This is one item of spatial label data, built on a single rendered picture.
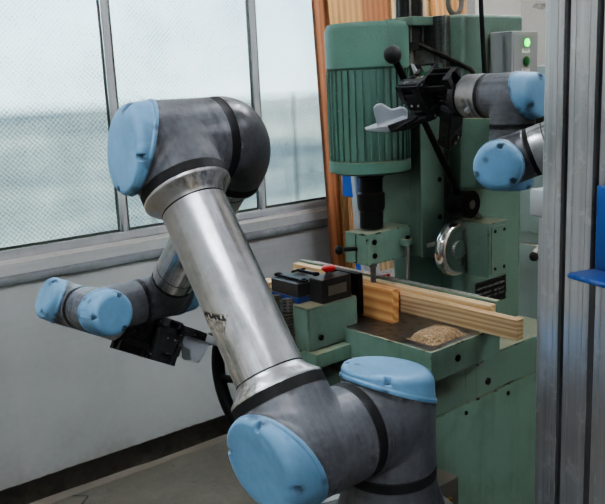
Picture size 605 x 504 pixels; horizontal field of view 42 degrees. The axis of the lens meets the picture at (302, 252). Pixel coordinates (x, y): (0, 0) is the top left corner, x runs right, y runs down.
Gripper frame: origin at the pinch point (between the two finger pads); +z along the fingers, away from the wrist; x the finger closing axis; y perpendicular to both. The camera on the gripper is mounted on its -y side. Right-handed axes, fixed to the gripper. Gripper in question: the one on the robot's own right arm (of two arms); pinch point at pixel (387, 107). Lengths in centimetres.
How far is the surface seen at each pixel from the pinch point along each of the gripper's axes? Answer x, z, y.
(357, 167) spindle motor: 7.7, 8.2, -9.4
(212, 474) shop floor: 54, 121, -126
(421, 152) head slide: -6.7, 5.3, -17.7
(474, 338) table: 23.1, -18.4, -37.8
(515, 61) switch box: -33.2, -4.8, -14.2
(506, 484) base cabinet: 29, -10, -86
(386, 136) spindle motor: 0.5, 4.1, -7.2
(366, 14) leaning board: -120, 130, -47
